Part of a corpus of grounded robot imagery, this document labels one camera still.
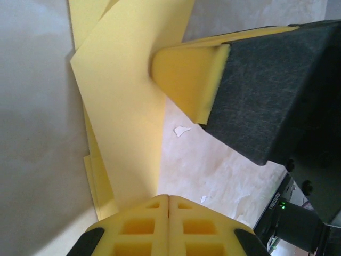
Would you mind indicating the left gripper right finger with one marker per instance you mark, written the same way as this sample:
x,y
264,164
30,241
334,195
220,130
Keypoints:
x,y
202,229

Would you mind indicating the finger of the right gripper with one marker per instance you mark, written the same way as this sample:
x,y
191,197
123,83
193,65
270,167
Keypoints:
x,y
253,93
239,36

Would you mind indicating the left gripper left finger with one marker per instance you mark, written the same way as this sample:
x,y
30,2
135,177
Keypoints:
x,y
138,229

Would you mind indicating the yellow paper sheet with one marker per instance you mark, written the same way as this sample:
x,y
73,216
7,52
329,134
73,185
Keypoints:
x,y
120,93

